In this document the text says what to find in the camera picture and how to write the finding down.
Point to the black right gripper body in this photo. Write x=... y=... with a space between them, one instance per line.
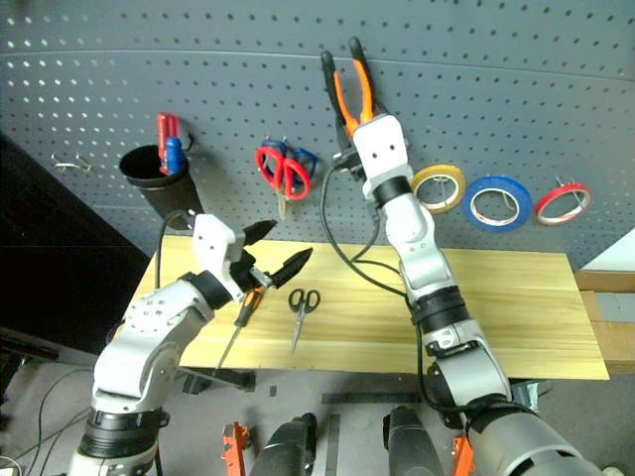
x=348 y=161

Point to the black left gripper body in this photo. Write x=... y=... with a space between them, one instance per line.
x=242 y=277

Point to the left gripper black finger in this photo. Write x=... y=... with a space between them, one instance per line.
x=292 y=268
x=260 y=231

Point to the orange and black pliers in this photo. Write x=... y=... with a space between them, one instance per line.
x=365 y=89

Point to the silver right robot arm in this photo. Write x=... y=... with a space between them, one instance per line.
x=426 y=263

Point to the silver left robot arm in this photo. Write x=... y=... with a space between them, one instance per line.
x=149 y=337

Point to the yellow tape roll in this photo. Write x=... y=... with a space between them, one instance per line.
x=421 y=184

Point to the grey pegboard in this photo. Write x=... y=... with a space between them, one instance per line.
x=198 y=74

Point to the blue tape roll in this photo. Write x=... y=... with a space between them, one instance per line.
x=496 y=224

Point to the red tape roll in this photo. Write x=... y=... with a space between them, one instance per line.
x=563 y=190

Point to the empty metal pegboard hook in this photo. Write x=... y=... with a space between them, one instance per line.
x=74 y=163

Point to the orange and black screwdriver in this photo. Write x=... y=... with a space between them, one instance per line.
x=246 y=307

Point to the black cup holder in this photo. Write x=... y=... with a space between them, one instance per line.
x=164 y=188

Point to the red utility knife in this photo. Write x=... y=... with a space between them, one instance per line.
x=165 y=131

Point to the dark rounded shape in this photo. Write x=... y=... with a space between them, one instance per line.
x=285 y=446
x=412 y=441

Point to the black floor strip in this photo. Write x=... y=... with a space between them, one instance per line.
x=333 y=443

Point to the dark cabinet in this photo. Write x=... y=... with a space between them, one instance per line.
x=59 y=258

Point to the white board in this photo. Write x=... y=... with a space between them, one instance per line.
x=612 y=255

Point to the brown wooden box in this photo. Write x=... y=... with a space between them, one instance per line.
x=612 y=342

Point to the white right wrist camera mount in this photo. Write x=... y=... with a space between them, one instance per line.
x=382 y=144

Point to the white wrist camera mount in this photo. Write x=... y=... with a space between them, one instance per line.
x=213 y=243
x=382 y=144

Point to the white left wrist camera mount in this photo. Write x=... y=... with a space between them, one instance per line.
x=213 y=243

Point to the black table leg bracket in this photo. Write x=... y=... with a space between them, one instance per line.
x=218 y=379

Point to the orange metal bracket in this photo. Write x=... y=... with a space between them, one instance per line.
x=233 y=446
x=464 y=456

